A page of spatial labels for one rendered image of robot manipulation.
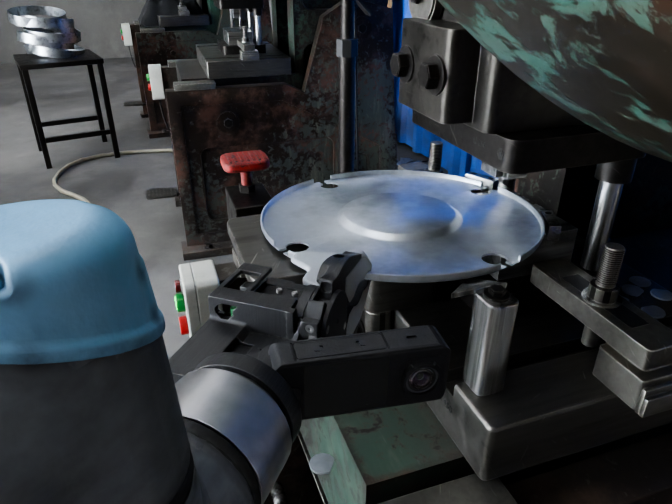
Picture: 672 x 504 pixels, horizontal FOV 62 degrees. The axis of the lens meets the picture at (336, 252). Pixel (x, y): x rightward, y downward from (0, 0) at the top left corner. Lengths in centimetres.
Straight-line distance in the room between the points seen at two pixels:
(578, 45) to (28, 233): 16
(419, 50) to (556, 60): 37
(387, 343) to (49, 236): 23
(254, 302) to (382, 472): 21
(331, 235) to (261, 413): 28
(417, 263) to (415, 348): 16
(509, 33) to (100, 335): 16
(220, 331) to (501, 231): 31
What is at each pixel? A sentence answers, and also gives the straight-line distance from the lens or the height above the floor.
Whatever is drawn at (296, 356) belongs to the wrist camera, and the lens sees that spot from 34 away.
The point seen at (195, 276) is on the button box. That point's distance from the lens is 82.
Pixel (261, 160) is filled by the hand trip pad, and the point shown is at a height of 76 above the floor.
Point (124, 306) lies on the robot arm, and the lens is 18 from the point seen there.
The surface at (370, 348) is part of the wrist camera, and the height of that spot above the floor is 82.
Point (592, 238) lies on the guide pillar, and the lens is 63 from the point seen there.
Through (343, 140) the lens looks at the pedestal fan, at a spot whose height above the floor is 60.
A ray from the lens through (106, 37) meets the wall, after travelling 713.
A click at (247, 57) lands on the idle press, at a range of 207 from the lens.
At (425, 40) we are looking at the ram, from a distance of 54.
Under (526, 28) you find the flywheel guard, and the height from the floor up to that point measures 101.
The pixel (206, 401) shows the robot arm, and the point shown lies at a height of 84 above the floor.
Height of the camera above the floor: 103
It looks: 28 degrees down
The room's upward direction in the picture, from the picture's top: straight up
